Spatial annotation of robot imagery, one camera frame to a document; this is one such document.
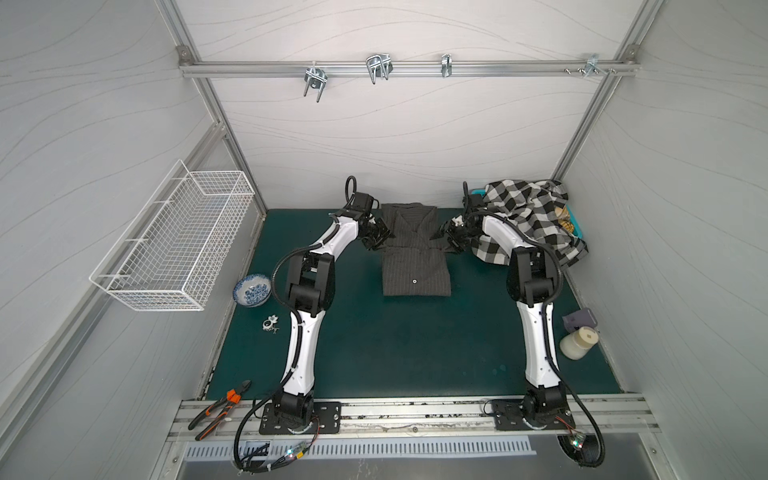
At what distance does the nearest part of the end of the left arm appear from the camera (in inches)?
33.1

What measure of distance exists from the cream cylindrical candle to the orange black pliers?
897 mm

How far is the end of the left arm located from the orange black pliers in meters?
0.52

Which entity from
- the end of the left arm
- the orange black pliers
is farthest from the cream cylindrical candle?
the orange black pliers

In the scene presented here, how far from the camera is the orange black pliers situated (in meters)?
0.72

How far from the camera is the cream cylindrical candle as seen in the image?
78cm

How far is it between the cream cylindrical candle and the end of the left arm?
0.61 m
